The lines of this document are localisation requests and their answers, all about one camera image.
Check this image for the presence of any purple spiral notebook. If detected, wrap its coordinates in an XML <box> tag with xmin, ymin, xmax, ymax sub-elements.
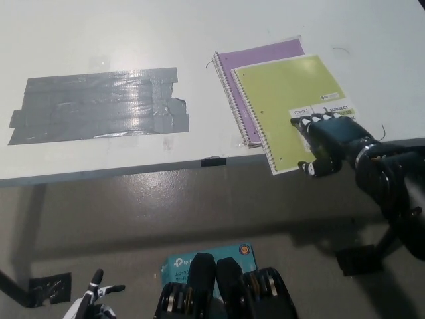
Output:
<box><xmin>212</xmin><ymin>38</ymin><xmax>305</xmax><ymax>150</ymax></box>

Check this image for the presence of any grey duct tape patch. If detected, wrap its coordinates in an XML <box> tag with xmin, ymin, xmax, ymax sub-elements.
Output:
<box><xmin>8</xmin><ymin>67</ymin><xmax>191</xmax><ymax>146</ymax></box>

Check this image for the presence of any green spiral notebook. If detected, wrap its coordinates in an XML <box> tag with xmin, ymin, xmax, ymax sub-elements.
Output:
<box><xmin>231</xmin><ymin>54</ymin><xmax>358</xmax><ymax>177</ymax></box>

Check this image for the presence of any black robot body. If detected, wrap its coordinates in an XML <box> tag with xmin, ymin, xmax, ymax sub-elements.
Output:
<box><xmin>153</xmin><ymin>252</ymin><xmax>298</xmax><ymax>319</ymax></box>

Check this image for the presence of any white and black left hand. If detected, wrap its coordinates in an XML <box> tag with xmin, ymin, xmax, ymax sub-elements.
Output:
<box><xmin>62</xmin><ymin>268</ymin><xmax>126</xmax><ymax>319</ymax></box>

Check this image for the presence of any teal router box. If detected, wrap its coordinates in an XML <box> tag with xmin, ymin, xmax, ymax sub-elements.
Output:
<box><xmin>161</xmin><ymin>243</ymin><xmax>258</xmax><ymax>296</ymax></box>

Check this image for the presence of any black right hand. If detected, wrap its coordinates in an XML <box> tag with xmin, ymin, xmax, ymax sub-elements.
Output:
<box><xmin>290</xmin><ymin>112</ymin><xmax>375</xmax><ymax>178</ymax></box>

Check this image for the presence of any black table leg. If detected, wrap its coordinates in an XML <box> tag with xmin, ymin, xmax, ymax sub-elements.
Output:
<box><xmin>0</xmin><ymin>267</ymin><xmax>34</xmax><ymax>308</ymax></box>
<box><xmin>373</xmin><ymin>225</ymin><xmax>404</xmax><ymax>263</ymax></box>

